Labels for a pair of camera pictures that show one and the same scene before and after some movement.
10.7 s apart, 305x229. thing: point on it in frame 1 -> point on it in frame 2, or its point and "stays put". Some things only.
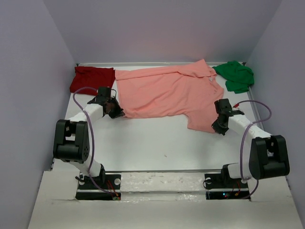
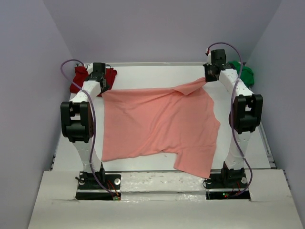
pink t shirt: x=189 y=88 -> x=183 y=121
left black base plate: x=102 y=182 stays put
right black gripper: x=220 y=130 -> x=208 y=78
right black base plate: x=218 y=181 stays put
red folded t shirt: x=94 y=77 stays put
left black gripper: x=118 y=112 -> x=104 y=88
